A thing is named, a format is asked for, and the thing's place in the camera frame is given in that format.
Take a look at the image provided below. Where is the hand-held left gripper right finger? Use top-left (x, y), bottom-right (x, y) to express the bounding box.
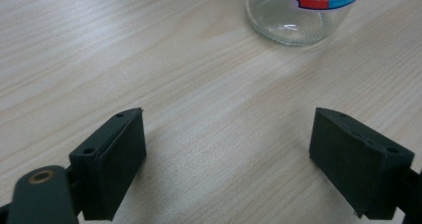
top-left (309, 107), bottom-right (416, 221)

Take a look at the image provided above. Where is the clear glass bottle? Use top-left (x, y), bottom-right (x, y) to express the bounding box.
top-left (244, 0), bottom-right (368, 48)

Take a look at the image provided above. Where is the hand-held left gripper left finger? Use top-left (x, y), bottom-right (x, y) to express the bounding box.
top-left (69, 107), bottom-right (147, 222)

